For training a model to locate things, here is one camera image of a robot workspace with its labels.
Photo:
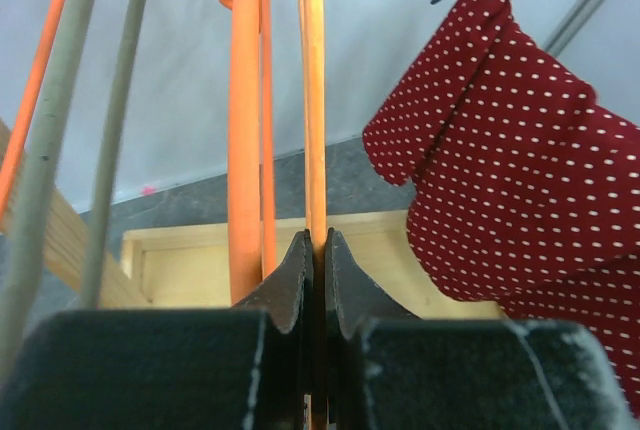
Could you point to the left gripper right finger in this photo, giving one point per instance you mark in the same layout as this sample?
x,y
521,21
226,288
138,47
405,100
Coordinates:
x,y
393,370

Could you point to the orange hanger of black garment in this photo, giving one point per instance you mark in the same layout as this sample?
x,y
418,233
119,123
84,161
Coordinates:
x,y
250,180

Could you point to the wooden clothes rack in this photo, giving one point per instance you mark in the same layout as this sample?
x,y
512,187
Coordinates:
x,y
173,245

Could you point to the red polka dot garment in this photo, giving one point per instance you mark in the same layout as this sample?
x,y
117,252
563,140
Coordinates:
x,y
526,189

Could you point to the grey hanger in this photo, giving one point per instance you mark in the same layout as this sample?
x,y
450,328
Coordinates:
x,y
100,281

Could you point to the orange plastic hanger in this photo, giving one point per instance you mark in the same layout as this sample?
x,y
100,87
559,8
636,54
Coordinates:
x,y
19,133

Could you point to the orange hanger of floral garment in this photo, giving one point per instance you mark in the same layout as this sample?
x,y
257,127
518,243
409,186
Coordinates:
x,y
312,28

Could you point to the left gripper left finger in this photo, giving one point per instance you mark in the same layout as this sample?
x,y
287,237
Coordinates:
x,y
240,367

